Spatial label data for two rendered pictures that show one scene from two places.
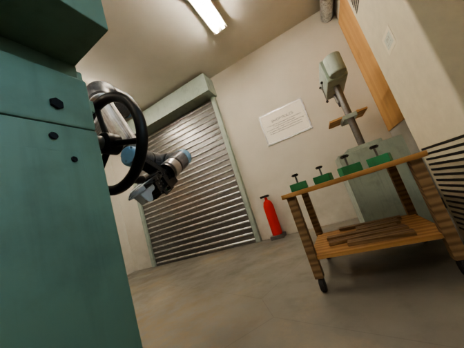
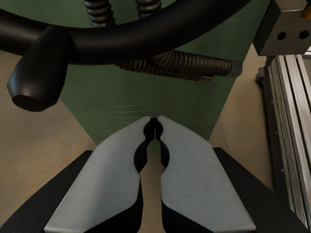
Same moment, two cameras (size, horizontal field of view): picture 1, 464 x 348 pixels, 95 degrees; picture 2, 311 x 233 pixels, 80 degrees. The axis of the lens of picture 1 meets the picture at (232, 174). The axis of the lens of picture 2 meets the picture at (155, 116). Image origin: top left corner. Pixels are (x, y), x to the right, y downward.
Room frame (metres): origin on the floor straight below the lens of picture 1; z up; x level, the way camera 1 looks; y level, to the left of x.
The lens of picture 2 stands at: (0.69, 0.29, 0.77)
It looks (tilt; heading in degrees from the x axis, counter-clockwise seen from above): 58 degrees down; 159
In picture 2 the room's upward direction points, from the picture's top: 5 degrees counter-clockwise
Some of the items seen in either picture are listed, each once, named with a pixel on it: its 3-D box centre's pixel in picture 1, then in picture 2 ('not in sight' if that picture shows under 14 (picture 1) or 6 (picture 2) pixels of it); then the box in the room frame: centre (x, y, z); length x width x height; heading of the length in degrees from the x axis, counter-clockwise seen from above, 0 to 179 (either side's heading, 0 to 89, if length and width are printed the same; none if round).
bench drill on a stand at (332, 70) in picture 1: (360, 140); not in sight; (1.93, -1.21, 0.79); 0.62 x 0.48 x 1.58; 159
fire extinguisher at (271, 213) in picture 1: (271, 216); not in sight; (3.01, -0.35, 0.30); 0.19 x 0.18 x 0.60; 157
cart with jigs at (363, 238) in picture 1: (355, 209); not in sight; (1.30, -0.63, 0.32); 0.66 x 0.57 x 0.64; 65
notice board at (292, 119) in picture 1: (284, 122); not in sight; (2.87, -0.92, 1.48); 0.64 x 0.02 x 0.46; 67
